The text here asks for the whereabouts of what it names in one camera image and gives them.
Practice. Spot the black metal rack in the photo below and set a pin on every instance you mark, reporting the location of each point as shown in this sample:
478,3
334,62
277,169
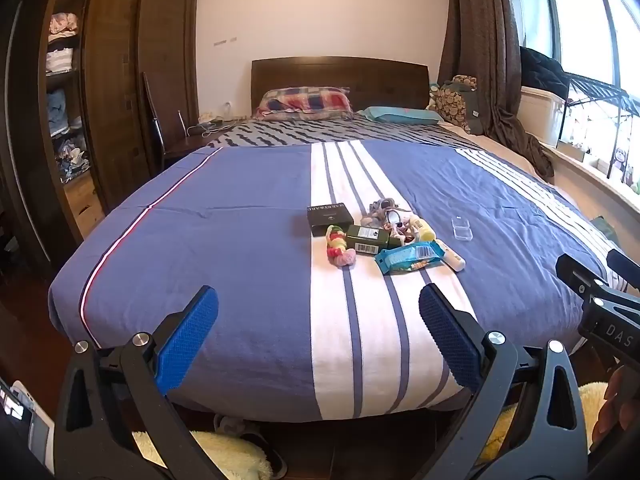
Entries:
597,90

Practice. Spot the white squeezed tube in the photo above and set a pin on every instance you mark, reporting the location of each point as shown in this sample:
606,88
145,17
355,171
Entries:
450,256

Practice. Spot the patterned brown bag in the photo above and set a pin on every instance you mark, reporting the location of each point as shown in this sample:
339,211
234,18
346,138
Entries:
452,102

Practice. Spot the small yellow bottle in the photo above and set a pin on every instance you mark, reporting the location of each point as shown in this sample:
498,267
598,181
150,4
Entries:
424,230

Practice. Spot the wooden bed headboard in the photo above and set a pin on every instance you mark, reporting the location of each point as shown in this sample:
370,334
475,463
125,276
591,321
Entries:
340,72

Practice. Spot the checked pillow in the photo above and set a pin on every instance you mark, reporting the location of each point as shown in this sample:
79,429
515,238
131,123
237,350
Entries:
305,100

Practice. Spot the dark wooden wardrobe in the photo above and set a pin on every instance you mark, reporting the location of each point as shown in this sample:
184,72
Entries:
130,85

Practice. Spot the teal pillow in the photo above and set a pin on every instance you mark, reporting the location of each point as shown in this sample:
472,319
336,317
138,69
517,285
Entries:
400,115

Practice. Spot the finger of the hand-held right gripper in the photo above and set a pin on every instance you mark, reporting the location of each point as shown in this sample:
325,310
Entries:
625,270
575,275

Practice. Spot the brown curtain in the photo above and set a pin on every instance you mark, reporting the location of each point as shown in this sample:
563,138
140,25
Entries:
482,60

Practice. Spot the blue folded clothes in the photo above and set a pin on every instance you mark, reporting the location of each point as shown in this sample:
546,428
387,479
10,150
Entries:
62,112

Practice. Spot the yellow fluffy rug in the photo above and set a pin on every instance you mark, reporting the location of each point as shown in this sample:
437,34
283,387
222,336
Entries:
225,455

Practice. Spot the clear plastic box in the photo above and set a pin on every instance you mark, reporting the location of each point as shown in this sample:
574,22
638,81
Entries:
462,229

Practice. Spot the black jacket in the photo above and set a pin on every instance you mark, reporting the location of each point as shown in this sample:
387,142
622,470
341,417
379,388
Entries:
542,72

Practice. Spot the black white small item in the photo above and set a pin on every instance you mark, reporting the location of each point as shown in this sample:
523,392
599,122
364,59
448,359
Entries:
395,217

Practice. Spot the white device with screen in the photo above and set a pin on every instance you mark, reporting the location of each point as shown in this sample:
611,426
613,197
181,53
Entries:
37,427

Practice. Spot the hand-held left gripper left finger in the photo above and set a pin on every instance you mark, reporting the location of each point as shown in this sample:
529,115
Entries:
187,340

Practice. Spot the black flat box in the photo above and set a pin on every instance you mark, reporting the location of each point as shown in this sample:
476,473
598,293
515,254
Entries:
327,217

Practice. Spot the blue white striped blanket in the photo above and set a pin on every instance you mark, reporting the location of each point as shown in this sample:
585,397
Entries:
225,240

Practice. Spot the folding chair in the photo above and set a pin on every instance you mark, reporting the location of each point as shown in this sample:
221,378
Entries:
155,125

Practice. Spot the person's right hand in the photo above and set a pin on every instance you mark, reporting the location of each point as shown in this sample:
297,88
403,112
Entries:
612,410

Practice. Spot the blue snack packet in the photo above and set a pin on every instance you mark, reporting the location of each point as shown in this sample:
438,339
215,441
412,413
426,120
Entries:
405,257

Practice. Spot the brown plush toy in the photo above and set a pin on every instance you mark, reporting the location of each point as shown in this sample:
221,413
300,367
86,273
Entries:
622,160

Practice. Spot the grey patterned bedsheet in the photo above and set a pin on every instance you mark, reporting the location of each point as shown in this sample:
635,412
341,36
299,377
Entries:
310,132

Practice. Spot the window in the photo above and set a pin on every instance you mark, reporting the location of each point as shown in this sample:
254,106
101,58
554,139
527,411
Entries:
580,20

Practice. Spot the grey slipper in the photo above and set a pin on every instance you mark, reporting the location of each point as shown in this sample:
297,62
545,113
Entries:
235,425

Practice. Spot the pink folded clothes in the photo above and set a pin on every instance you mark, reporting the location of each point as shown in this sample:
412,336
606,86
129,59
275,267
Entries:
64,24

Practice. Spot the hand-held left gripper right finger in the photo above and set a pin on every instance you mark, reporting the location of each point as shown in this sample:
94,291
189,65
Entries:
447,335

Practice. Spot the white storage box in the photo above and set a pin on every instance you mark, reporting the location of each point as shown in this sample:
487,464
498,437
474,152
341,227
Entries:
542,115

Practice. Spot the white striped folded clothes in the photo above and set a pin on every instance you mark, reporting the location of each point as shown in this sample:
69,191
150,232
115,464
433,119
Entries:
60,61

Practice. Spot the green box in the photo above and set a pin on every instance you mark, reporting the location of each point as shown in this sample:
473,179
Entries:
367,237

